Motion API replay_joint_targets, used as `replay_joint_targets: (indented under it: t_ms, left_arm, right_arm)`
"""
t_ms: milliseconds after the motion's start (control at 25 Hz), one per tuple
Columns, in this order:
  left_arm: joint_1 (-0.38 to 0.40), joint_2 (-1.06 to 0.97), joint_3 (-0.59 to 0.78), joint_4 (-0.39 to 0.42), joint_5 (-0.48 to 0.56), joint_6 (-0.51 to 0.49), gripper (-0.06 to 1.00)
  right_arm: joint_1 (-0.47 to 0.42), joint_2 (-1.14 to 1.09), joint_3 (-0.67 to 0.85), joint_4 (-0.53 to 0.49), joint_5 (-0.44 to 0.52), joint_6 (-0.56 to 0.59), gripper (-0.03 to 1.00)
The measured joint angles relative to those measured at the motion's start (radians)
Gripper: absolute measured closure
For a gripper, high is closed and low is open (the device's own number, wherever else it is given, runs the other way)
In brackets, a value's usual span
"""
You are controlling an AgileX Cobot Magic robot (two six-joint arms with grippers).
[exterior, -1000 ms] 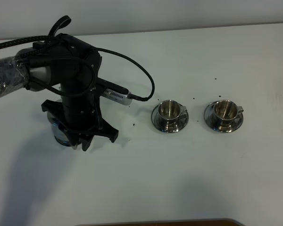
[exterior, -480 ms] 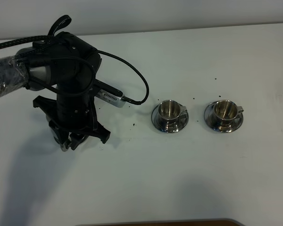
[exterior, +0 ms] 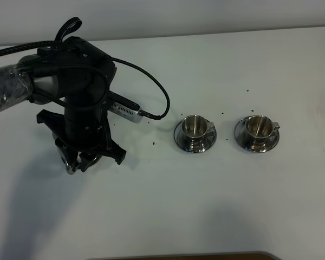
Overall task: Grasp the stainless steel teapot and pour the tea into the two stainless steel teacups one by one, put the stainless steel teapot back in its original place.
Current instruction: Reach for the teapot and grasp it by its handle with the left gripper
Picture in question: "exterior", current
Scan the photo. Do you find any stainless steel teapot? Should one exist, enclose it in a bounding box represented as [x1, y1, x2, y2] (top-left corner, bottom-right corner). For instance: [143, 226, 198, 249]
[53, 133, 102, 175]

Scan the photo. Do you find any left steel cup saucer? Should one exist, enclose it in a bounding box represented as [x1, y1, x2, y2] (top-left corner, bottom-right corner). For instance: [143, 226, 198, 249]
[174, 120, 217, 153]

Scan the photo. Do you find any left stainless steel teacup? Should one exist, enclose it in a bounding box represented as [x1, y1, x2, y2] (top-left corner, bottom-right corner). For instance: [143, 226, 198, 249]
[180, 115, 215, 143]

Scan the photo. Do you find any steel cup saucer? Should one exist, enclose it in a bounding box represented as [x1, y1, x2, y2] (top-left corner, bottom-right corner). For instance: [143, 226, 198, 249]
[234, 116, 280, 153]
[174, 120, 217, 153]

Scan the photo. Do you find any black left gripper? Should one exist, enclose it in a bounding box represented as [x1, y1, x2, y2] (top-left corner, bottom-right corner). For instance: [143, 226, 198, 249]
[37, 107, 126, 172]

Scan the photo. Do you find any right steel cup saucer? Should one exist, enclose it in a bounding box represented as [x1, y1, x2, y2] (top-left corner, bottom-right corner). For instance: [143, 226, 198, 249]
[234, 116, 280, 153]

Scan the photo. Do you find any black braided left camera cable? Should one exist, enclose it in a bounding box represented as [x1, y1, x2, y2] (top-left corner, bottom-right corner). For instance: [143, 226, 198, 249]
[0, 17, 171, 120]

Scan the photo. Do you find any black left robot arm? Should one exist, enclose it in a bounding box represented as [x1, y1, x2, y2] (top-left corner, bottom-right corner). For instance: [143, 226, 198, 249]
[0, 37, 126, 173]

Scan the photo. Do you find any stainless steel teacup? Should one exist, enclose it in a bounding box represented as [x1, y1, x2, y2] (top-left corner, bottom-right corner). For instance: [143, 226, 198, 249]
[244, 115, 280, 144]
[180, 115, 215, 143]

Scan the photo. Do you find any right stainless steel teacup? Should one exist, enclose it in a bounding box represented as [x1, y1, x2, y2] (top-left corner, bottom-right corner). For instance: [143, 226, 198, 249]
[244, 115, 280, 144]

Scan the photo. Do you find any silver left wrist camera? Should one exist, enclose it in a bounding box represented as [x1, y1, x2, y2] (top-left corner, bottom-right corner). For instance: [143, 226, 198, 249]
[103, 92, 143, 124]

